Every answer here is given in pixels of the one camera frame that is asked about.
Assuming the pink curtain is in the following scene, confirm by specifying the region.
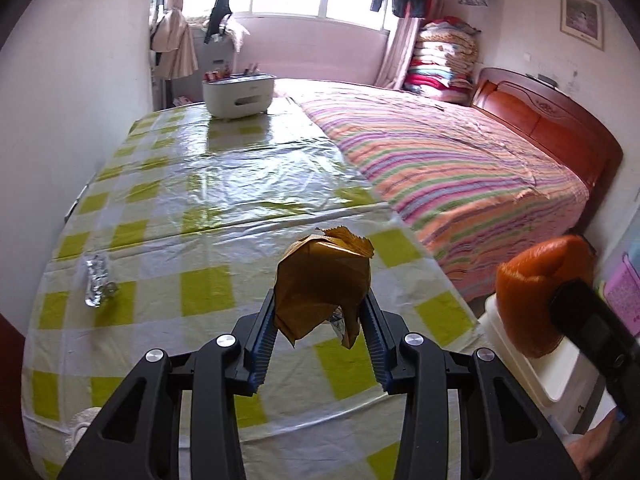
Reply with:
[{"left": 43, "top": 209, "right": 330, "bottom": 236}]
[
  {"left": 374, "top": 18, "right": 422, "bottom": 90},
  {"left": 151, "top": 0, "right": 198, "bottom": 80}
]

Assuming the right human hand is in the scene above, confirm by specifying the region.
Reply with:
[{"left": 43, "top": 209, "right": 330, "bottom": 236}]
[{"left": 566, "top": 408, "right": 622, "bottom": 479}]

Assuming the red wooden headboard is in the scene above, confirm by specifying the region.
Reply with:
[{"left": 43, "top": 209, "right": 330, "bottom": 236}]
[{"left": 471, "top": 67, "right": 624, "bottom": 233}]

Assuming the stack of folded quilts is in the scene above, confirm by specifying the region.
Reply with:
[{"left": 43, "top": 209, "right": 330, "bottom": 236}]
[{"left": 402, "top": 16, "right": 480, "bottom": 105}]

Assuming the brown paper bag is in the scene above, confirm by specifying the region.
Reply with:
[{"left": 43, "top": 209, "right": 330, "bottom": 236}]
[{"left": 273, "top": 226, "right": 374, "bottom": 349}]

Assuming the left pink curtain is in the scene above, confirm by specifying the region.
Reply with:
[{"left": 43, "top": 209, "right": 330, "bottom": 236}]
[{"left": 151, "top": 0, "right": 198, "bottom": 80}]

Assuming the striped bed sheet mattress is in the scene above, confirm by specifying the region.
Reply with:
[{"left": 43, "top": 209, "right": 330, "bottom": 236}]
[{"left": 276, "top": 79, "right": 589, "bottom": 300}]

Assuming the yellow checkered tablecloth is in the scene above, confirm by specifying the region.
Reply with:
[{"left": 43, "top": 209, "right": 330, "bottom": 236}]
[{"left": 22, "top": 100, "right": 476, "bottom": 479}]

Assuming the crumpled white tissue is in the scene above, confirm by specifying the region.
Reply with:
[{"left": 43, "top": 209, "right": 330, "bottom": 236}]
[{"left": 65, "top": 406, "right": 101, "bottom": 458}]

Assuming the framed wall picture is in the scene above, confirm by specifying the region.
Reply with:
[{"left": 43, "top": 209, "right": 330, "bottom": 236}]
[{"left": 560, "top": 0, "right": 604, "bottom": 51}]

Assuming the white plastic trash bin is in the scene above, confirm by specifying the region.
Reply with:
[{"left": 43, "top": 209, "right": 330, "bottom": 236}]
[{"left": 480, "top": 296, "right": 615, "bottom": 434}]

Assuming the orange plastic bag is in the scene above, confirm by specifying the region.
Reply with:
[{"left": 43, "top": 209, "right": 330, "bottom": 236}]
[{"left": 496, "top": 234, "right": 596, "bottom": 359}]

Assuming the silver foil wrapper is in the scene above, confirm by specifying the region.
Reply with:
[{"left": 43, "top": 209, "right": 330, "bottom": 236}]
[{"left": 85, "top": 252, "right": 118, "bottom": 309}]

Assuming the right pink curtain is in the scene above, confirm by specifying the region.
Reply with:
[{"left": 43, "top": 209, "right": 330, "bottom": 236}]
[{"left": 374, "top": 18, "right": 422, "bottom": 90}]

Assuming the white washing machine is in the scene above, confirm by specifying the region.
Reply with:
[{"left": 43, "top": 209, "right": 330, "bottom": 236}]
[{"left": 170, "top": 15, "right": 250, "bottom": 106}]

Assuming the white storage box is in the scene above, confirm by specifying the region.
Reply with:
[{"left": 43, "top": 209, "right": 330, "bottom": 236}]
[{"left": 202, "top": 68, "right": 277, "bottom": 119}]

